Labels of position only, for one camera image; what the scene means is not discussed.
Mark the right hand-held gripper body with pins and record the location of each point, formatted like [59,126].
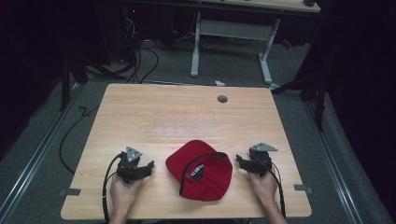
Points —
[261,161]

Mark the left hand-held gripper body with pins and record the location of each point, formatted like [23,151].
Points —
[129,166]

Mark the red cap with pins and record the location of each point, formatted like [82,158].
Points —
[202,174]

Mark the person's right hand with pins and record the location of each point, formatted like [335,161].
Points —
[264,188]

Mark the person's left hand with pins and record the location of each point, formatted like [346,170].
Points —
[123,194]

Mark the grey tape piece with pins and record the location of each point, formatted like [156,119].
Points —
[302,188]
[70,192]

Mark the grey round table grommet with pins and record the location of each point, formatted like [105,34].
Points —
[222,99]

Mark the white paper scrap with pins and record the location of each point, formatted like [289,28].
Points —
[219,83]

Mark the black stand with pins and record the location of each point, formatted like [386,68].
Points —
[65,84]
[319,102]

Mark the red object under desk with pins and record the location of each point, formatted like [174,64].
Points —
[287,44]

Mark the desk with white metal legs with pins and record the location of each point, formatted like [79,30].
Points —
[236,31]

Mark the dark object on desk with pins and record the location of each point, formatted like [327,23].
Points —
[309,2]

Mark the metal floor rail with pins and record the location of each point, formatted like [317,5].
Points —
[334,168]
[34,161]

